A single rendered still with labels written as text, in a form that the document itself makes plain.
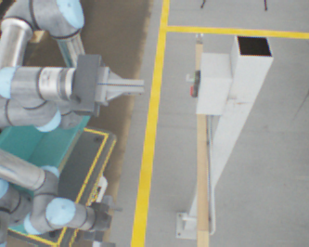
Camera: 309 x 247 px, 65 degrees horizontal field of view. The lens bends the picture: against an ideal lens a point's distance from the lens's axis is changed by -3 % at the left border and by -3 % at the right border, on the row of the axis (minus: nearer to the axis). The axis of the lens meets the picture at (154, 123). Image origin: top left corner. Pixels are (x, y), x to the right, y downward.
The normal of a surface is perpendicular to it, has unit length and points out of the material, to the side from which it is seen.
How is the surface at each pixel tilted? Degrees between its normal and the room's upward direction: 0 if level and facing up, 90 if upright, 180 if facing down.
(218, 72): 0
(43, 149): 0
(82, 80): 22
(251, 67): 90
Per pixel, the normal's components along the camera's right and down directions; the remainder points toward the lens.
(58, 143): -0.02, -0.58
